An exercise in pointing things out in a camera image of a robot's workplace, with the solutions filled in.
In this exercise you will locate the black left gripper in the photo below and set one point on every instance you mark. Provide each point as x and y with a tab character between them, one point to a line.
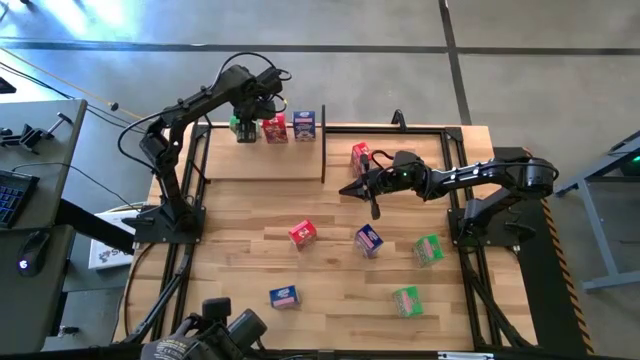
255	107

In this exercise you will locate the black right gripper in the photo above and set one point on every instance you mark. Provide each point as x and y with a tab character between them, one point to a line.
400	184

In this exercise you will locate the green cereal box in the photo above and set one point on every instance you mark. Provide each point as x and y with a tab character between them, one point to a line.
233	124
428	250
407	301

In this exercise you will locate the red Froot Loops cereal box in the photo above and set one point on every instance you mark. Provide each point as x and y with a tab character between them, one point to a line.
356	155
275	130
302	235

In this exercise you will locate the blue Frosted Flakes cereal box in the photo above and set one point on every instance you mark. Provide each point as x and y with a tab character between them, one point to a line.
368	241
284	297
304	127

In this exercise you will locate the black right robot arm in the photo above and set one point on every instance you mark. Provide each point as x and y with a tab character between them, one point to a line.
500	172

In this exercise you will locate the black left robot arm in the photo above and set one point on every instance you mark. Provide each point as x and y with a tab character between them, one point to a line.
170	190

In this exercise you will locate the black shelf divider bar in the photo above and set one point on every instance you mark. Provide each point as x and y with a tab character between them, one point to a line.
323	150

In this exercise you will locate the white printed box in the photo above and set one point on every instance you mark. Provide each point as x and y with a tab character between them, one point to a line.
107	250

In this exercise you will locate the black platform with hazard stripe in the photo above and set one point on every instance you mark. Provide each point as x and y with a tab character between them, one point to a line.
545	300

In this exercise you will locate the black desk clamp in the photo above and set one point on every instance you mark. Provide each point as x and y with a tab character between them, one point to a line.
30	137

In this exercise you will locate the black backlit keyboard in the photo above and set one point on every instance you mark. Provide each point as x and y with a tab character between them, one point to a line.
15	200

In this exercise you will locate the black computer mouse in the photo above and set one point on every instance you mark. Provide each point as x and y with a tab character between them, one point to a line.
32	255

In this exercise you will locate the grey metal stand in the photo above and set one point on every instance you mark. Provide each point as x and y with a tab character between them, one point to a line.
610	282

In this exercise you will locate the grey side desk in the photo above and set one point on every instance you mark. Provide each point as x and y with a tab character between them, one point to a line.
45	310

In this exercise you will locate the black device with green light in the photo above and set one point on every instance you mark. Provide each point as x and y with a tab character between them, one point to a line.
632	167

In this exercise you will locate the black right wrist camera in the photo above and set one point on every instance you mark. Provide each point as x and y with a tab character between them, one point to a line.
405	161

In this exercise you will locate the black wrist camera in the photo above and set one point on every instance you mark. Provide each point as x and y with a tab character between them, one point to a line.
405	161
270	81

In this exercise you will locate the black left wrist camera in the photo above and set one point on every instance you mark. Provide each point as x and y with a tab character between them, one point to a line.
270	81

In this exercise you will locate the black hook bracket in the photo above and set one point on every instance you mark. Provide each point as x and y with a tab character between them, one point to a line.
398	120

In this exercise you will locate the black metal rig frame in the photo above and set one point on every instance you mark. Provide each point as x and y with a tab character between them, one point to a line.
425	130

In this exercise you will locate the silver metal bracket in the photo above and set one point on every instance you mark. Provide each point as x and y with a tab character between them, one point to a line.
465	356

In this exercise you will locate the black handheld camera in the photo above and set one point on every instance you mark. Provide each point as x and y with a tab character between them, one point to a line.
225	330

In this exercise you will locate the small black bracket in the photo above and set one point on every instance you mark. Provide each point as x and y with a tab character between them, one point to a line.
68	331

